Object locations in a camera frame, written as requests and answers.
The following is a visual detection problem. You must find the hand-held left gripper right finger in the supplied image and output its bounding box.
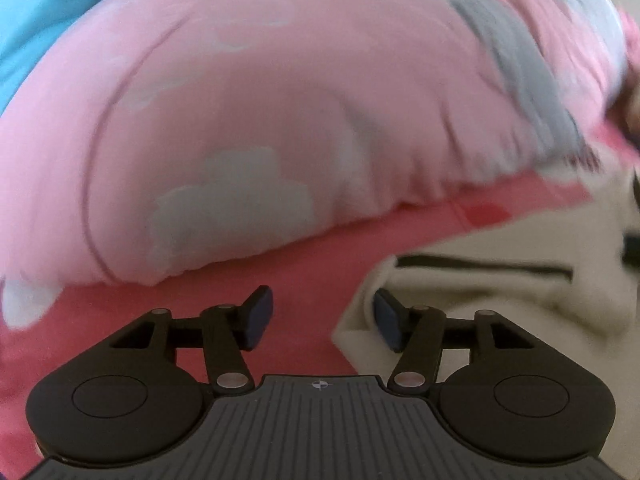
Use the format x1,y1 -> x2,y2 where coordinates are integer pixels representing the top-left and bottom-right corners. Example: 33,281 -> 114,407
372,287 -> 532,396

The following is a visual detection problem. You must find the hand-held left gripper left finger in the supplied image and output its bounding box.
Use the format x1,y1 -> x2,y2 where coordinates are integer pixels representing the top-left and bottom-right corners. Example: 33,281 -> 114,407
107,285 -> 274,395

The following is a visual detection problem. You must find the beige jacket with black lines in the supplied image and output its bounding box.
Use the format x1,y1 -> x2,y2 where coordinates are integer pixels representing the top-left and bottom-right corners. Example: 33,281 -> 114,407
332,160 -> 640,411

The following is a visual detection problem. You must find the pink floral bed sheet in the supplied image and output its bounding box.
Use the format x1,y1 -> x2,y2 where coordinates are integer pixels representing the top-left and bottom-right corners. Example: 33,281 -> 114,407
0,170 -> 601,461

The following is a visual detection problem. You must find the pink and grey quilt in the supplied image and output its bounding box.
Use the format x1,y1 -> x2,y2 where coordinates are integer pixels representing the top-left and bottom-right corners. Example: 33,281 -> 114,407
0,0 -> 640,331

